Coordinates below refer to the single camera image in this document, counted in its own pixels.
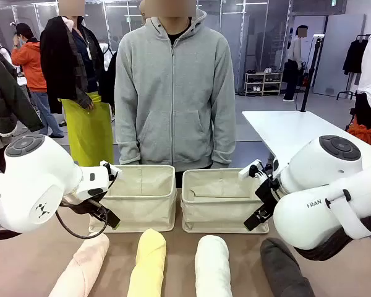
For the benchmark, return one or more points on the person in grey hoodie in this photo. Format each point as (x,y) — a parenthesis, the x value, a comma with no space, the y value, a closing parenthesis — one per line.
(173,92)

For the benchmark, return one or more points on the person in dark green jacket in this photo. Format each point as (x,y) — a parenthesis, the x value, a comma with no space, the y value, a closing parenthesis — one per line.
(3,92)

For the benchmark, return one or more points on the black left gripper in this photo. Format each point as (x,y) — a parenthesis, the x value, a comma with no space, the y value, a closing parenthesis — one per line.
(92,208)

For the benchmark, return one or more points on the beige fabric basket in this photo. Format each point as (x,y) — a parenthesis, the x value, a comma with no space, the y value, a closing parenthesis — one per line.
(216,213)
(142,210)

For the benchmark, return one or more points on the black camera stand pole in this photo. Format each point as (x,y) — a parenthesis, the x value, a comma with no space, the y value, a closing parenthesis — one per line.
(310,77)

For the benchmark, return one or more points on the person in white top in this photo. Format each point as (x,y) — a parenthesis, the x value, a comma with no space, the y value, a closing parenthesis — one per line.
(293,52)

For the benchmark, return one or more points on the hanging black coat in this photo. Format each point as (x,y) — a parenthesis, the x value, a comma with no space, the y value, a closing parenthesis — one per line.
(355,55)

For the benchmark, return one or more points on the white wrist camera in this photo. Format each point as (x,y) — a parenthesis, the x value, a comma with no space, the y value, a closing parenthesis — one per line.
(112,171)
(249,170)

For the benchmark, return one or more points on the rolled dark grey towel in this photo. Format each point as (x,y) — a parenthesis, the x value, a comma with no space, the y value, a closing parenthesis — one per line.
(281,272)

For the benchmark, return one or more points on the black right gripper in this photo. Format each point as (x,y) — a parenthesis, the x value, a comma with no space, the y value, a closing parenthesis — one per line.
(267,191)

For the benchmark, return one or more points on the white side table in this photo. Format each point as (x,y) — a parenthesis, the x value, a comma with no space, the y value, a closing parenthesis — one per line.
(296,130)

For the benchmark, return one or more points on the orange garment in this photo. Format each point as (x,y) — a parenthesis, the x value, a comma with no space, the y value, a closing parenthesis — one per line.
(366,134)

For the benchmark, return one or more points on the person with yellow skirt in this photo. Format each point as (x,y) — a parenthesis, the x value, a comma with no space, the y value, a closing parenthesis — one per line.
(58,62)

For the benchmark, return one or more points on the black clothes rack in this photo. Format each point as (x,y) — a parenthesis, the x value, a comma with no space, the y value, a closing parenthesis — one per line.
(348,83)

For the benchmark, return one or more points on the person in orange hoodie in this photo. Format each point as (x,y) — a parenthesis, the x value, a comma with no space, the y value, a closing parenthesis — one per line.
(31,65)

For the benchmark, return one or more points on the yellow towel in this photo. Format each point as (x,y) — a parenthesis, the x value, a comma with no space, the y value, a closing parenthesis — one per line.
(148,263)

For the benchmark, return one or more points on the wooden shoe rack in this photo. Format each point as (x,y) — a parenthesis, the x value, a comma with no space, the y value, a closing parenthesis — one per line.
(262,83)

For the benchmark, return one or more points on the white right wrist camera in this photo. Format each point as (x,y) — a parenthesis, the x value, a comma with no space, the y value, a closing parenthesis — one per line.
(249,170)

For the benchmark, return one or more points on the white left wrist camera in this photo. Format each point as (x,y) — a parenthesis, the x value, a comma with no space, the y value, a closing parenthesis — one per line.
(112,171)

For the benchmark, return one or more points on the pink towel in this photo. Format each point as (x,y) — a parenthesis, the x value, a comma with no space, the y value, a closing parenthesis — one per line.
(80,269)

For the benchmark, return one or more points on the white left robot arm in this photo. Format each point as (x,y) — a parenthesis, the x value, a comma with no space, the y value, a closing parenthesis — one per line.
(34,185)

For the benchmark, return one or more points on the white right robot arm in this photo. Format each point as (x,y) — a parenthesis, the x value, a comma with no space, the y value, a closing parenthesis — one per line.
(312,216)

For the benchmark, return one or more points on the rolled white towel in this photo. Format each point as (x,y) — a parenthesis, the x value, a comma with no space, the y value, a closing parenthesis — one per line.
(211,269)

